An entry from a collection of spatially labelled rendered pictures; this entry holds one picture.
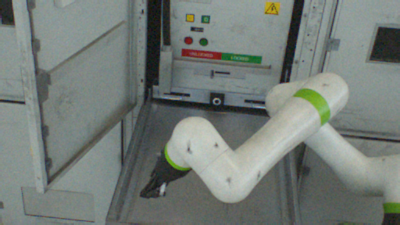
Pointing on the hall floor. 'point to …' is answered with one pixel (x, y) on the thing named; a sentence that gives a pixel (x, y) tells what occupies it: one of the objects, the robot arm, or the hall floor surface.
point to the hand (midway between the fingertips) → (148, 191)
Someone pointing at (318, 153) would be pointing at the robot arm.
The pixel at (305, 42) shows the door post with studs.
